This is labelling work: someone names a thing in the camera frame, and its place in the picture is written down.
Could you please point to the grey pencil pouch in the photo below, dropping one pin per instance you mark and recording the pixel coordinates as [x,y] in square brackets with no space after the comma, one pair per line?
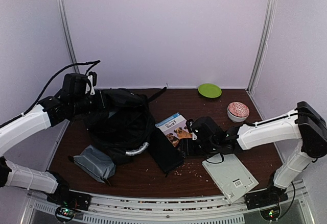
[95,163]

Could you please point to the dog picture book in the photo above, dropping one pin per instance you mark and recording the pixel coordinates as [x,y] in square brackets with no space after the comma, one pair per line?
[174,128]

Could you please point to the black student backpack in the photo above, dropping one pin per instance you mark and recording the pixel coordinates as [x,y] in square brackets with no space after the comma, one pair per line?
[122,123]

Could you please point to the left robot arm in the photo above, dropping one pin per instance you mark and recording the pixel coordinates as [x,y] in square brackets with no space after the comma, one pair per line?
[47,113]

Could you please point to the red patterned bowl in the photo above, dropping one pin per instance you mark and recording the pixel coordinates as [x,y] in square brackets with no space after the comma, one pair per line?
[237,112]

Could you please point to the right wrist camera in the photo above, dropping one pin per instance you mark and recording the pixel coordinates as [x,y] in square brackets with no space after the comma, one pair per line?
[203,129]

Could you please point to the green plate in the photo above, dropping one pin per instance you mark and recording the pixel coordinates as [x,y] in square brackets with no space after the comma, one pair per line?
[209,90]

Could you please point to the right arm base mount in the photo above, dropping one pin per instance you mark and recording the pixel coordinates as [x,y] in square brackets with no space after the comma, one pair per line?
[267,200]

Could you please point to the left aluminium frame post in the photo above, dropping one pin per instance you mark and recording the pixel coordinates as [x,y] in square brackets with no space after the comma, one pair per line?
[66,31]

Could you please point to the black zip pouch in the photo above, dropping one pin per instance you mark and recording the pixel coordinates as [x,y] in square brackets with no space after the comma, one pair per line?
[167,157]

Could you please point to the aluminium frame post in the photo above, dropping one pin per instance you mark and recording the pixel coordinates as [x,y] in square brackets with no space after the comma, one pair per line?
[263,46]
[66,31]

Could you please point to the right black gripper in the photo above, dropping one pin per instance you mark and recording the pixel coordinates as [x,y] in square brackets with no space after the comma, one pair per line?
[187,149]

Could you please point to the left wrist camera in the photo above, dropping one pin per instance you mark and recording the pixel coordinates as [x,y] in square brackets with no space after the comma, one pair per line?
[91,83]

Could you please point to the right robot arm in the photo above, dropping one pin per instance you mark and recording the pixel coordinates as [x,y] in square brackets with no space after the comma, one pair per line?
[302,123]

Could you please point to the grey notebook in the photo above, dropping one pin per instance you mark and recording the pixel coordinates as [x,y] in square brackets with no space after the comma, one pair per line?
[229,174]

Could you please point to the right aluminium frame post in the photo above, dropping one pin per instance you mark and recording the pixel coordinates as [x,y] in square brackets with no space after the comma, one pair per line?
[263,46]

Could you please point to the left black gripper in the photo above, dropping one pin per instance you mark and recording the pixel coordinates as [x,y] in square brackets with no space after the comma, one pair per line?
[101,104]

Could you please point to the front aluminium rail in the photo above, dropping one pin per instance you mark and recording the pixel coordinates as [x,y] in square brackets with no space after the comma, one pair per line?
[205,209]

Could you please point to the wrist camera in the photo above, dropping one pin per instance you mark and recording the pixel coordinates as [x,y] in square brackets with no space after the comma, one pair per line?
[91,83]
[203,129]

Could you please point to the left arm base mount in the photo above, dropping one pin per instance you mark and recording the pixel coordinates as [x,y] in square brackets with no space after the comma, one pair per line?
[69,202]

